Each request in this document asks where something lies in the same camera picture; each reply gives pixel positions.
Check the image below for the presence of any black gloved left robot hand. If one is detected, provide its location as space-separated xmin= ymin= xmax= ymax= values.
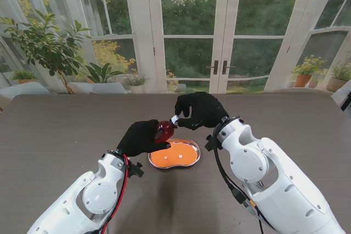
xmin=117 ymin=119 xmax=171 ymax=158

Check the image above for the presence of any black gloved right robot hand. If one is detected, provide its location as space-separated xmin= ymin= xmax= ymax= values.
xmin=174 ymin=92 xmax=230 ymax=131

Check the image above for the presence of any red transparent sample bottle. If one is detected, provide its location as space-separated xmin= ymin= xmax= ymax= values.
xmin=154 ymin=120 xmax=178 ymax=144

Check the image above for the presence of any orange tray liner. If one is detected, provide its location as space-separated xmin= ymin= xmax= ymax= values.
xmin=150 ymin=140 xmax=199 ymax=168

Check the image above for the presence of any steel kidney-shaped tray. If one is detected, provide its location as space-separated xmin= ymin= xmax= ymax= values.
xmin=148 ymin=138 xmax=201 ymax=170

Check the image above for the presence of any printed garden window backdrop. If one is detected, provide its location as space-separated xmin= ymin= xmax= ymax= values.
xmin=0 ymin=0 xmax=351 ymax=95

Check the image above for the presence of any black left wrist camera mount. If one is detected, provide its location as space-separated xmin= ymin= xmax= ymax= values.
xmin=127 ymin=161 xmax=145 ymax=179

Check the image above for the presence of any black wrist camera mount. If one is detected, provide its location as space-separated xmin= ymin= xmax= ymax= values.
xmin=127 ymin=161 xmax=145 ymax=179
xmin=205 ymin=134 xmax=220 ymax=152

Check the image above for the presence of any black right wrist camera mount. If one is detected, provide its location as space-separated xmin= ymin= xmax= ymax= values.
xmin=205 ymin=134 xmax=220 ymax=152

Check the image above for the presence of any red left arm cable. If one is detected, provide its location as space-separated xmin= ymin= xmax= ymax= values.
xmin=97 ymin=153 xmax=130 ymax=234

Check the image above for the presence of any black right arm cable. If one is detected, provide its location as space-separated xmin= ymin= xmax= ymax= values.
xmin=213 ymin=123 xmax=275 ymax=234

